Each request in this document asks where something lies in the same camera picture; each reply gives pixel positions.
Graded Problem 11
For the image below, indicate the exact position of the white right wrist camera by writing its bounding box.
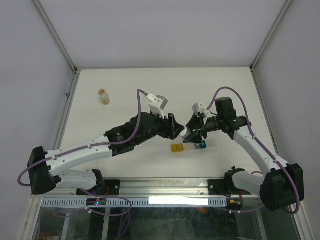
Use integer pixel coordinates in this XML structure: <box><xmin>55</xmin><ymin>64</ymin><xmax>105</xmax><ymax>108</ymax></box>
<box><xmin>192</xmin><ymin>103</ymin><xmax>211</xmax><ymax>117</ymax></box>

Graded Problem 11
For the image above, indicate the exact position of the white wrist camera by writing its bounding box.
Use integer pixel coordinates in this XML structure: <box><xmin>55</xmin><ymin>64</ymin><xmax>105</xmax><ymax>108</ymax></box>
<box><xmin>145</xmin><ymin>93</ymin><xmax>168</xmax><ymax>119</ymax></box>
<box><xmin>192</xmin><ymin>103</ymin><xmax>211</xmax><ymax>117</ymax></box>

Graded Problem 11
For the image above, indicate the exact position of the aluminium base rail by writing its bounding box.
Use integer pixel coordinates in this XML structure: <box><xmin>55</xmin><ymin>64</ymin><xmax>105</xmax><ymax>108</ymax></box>
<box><xmin>31</xmin><ymin>176</ymin><xmax>300</xmax><ymax>198</ymax></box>

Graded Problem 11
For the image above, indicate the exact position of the clear glass bottle orange cap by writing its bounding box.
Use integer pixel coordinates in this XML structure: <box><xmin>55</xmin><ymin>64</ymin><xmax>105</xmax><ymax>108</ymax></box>
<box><xmin>98</xmin><ymin>89</ymin><xmax>111</xmax><ymax>105</ymax></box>

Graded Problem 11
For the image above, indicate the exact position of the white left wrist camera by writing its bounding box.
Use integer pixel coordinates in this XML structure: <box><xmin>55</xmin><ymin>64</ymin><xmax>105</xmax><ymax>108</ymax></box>
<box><xmin>145</xmin><ymin>93</ymin><xmax>168</xmax><ymax>119</ymax></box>

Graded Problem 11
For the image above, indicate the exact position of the white slotted cable duct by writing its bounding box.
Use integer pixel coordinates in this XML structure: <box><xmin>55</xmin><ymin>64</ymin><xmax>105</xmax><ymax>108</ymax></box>
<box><xmin>41</xmin><ymin>196</ymin><xmax>227</xmax><ymax>209</ymax></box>

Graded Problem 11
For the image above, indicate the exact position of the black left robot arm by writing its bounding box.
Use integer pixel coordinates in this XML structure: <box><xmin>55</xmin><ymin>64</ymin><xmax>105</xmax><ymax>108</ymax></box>
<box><xmin>27</xmin><ymin>112</ymin><xmax>205</xmax><ymax>195</ymax></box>

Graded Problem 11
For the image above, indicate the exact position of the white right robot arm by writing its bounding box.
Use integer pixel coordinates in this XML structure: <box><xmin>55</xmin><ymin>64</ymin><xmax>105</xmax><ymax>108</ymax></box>
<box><xmin>183</xmin><ymin>97</ymin><xmax>304</xmax><ymax>212</ymax></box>

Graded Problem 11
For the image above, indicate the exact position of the weekly pill organizer strip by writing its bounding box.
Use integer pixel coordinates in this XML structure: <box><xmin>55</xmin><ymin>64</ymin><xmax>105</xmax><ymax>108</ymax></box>
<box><xmin>170</xmin><ymin>140</ymin><xmax>218</xmax><ymax>153</ymax></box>

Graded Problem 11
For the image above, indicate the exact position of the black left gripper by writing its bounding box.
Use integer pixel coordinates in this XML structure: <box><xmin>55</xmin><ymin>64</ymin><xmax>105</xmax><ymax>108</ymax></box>
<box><xmin>135</xmin><ymin>110</ymin><xmax>185</xmax><ymax>147</ymax></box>

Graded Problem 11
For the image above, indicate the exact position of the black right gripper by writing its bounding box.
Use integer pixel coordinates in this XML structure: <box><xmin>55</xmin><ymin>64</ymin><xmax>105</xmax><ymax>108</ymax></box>
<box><xmin>182</xmin><ymin>114</ymin><xmax>223</xmax><ymax>144</ymax></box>

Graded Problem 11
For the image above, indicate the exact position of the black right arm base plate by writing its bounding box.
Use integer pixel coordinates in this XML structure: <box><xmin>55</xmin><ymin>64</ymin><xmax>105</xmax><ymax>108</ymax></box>
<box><xmin>207</xmin><ymin>178</ymin><xmax>252</xmax><ymax>198</ymax></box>

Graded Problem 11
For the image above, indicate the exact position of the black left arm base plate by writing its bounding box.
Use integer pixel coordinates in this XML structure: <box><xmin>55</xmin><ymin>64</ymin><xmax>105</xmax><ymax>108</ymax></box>
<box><xmin>87</xmin><ymin>179</ymin><xmax>121</xmax><ymax>196</ymax></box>

